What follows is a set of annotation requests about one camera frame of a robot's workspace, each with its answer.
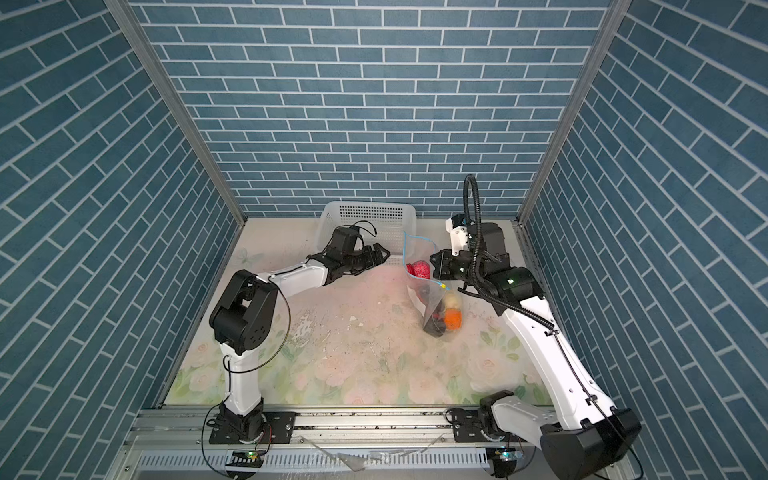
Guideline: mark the aluminium corner post right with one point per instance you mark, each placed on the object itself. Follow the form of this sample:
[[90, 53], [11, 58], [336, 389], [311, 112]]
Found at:
[[607, 31]]

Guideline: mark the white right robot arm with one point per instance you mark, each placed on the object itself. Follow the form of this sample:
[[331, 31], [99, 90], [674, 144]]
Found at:
[[552, 372]]

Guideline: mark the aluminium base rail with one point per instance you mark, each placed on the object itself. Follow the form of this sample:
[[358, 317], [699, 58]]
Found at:
[[174, 442]]

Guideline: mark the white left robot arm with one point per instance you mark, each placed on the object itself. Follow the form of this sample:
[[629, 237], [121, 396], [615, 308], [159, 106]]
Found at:
[[242, 321]]

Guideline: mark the clear zip top bag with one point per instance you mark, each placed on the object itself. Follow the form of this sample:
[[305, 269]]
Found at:
[[426, 295]]

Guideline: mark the small orange tangerine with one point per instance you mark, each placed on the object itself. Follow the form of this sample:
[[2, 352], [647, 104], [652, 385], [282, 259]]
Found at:
[[452, 319]]

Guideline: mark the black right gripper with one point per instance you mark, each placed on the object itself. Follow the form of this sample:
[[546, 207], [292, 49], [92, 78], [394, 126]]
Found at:
[[443, 266]]

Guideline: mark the black avocado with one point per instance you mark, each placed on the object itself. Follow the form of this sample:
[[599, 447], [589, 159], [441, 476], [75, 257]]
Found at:
[[435, 325]]

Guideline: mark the cream white bun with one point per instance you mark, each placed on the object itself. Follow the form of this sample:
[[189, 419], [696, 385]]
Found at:
[[452, 300]]

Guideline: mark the white perforated plastic basket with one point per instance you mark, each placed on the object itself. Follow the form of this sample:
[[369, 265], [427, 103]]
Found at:
[[383, 223]]

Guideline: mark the aluminium corner post left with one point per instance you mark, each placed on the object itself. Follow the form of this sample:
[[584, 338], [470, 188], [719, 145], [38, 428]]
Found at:
[[130, 27]]

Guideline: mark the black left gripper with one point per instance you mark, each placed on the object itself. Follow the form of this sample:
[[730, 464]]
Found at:
[[369, 260]]

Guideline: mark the aluminium corner post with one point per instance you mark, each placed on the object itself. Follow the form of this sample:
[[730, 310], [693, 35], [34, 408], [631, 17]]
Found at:
[[607, 31], [130, 27]]

